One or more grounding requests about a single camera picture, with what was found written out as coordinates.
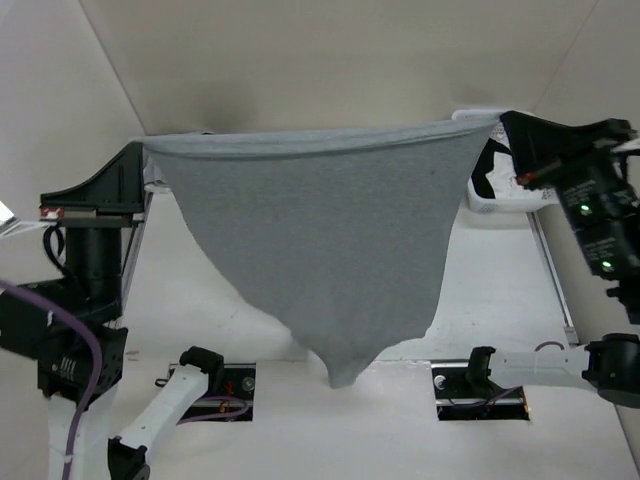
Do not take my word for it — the white tank top in basket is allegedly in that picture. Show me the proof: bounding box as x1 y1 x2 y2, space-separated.
486 124 546 201

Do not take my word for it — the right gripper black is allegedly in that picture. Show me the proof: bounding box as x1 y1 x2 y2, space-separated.
500 106 640 272

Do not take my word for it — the left metal table rail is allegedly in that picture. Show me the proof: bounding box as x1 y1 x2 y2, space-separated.
122 191 153 312

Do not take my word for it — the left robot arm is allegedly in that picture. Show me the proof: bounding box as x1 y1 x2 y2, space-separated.
1 142 225 479

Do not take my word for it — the grey tank top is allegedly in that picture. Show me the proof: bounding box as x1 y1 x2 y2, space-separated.
142 116 498 389

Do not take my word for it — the black tank top in basket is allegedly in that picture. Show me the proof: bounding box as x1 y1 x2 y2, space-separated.
471 139 511 199

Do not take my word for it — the metal table rail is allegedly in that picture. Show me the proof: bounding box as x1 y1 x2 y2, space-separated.
122 191 153 312
527 212 580 347

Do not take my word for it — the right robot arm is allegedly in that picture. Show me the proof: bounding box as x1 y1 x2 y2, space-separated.
463 111 639 409

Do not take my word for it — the right metal table rail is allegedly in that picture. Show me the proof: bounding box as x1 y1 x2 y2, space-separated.
527 212 580 347

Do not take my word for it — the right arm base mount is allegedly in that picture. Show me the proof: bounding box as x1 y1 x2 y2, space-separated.
430 360 530 421

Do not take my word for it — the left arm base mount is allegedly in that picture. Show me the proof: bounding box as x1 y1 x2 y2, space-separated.
181 363 257 422

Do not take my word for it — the folded white tank top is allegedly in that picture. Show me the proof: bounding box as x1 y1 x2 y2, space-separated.
143 164 171 195

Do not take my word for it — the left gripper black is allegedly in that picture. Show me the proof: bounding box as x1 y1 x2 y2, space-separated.
46 137 152 318

